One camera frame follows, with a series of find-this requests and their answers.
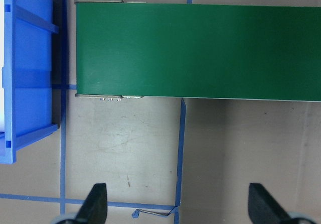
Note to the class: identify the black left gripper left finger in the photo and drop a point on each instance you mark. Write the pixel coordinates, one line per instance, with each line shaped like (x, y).
(94, 208)

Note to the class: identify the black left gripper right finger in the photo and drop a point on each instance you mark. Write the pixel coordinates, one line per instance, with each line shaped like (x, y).
(263, 208)

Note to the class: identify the green conveyor belt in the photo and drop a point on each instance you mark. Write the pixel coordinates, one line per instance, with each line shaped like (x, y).
(198, 51)

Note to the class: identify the blue left storage bin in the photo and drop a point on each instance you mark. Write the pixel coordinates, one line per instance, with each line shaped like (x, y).
(26, 40)

